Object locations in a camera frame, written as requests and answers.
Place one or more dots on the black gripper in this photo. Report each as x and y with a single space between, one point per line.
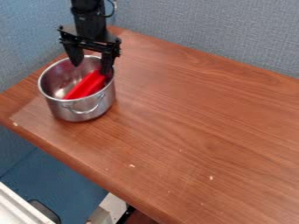
90 34

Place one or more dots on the red block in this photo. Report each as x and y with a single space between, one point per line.
88 86

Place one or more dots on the metal pot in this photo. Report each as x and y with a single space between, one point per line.
59 78

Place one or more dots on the white furniture edge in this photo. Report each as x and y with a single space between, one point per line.
16 211

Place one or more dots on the white table leg bracket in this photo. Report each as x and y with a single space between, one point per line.
111 211

